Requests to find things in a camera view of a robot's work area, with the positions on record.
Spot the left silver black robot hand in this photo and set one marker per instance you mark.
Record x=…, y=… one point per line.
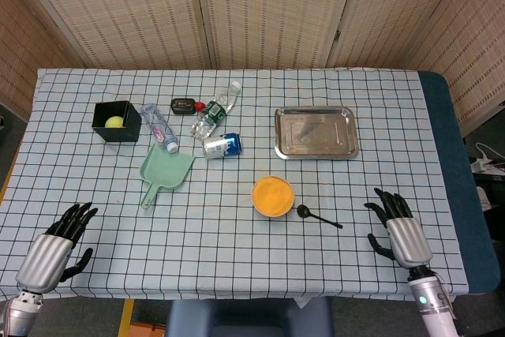
x=43, y=258

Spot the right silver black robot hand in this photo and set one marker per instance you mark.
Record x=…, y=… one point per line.
x=406, y=240

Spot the black plastic spoon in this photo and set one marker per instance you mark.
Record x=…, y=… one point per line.
x=304, y=211

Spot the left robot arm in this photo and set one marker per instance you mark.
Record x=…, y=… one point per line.
x=19, y=313

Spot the beige bowl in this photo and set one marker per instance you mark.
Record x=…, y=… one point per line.
x=272, y=215

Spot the stainless steel tray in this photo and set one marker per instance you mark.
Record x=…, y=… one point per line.
x=315, y=132

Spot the dark blue padded table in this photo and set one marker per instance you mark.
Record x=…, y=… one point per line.
x=453, y=135

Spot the orange box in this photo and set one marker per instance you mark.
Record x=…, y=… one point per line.
x=146, y=331

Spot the black square box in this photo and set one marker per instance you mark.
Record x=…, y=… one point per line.
x=122, y=135

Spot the green plastic dustpan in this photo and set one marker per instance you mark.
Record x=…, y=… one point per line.
x=165, y=167

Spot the yellow-green ball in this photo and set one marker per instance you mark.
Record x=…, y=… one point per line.
x=114, y=122

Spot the blue checkered tablecloth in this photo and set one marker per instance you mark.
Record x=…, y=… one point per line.
x=197, y=242

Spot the clear bottle pink label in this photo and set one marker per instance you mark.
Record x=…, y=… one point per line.
x=158, y=127

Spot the dark blue chair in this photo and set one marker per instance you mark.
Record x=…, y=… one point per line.
x=244, y=319

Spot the small black case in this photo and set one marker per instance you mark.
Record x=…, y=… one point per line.
x=182, y=106

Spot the blue silver drink can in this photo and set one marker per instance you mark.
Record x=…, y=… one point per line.
x=221, y=145

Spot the metal screen hinge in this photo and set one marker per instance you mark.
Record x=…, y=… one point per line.
x=337, y=35

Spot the small red cap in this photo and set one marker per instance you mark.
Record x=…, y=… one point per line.
x=200, y=106

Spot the clear bottle green label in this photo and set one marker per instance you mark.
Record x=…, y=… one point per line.
x=213, y=112

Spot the woven folding screen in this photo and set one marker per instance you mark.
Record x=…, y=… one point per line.
x=268, y=9

